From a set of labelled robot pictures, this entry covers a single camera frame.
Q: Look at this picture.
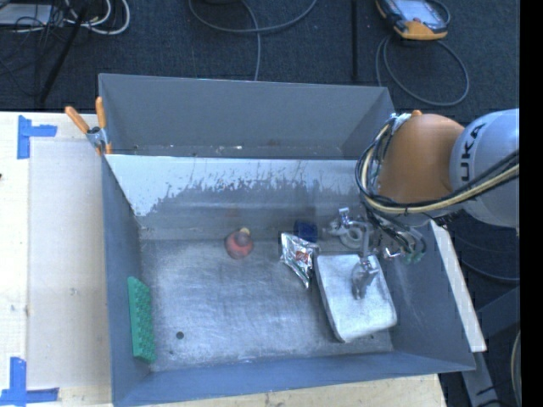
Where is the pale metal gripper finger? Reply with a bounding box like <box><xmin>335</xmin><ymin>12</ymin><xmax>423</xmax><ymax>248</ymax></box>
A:
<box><xmin>350</xmin><ymin>265</ymin><xmax>366</xmax><ymax>301</ymax></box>
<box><xmin>362</xmin><ymin>260</ymin><xmax>381</xmax><ymax>293</ymax></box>

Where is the white folded cloth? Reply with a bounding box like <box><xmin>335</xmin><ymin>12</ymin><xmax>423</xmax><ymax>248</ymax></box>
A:
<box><xmin>315</xmin><ymin>254</ymin><xmax>399</xmax><ymax>344</ymax></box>

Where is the dark blue small box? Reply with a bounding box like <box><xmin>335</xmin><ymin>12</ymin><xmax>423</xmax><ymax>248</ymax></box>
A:
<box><xmin>293</xmin><ymin>219</ymin><xmax>319</xmax><ymax>244</ymax></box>

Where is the silver foil packet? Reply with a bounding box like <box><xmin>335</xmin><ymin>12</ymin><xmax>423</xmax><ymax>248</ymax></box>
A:
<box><xmin>279</xmin><ymin>231</ymin><xmax>322</xmax><ymax>290</ymax></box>

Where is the red toy fruit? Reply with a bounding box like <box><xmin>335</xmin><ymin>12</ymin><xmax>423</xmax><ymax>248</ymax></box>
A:
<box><xmin>224</xmin><ymin>226</ymin><xmax>255</xmax><ymax>261</ymax></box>

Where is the grey metal bin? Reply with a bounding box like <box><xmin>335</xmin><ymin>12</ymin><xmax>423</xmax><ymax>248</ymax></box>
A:
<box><xmin>97</xmin><ymin>73</ymin><xmax>478</xmax><ymax>407</ymax></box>

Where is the dark green flat block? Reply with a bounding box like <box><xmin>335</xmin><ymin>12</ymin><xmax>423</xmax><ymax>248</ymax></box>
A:
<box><xmin>126</xmin><ymin>276</ymin><xmax>159</xmax><ymax>365</ymax></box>

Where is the pale wood flat board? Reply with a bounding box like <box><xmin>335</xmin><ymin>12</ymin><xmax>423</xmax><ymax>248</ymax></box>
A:
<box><xmin>25</xmin><ymin>136</ymin><xmax>113</xmax><ymax>392</ymax></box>

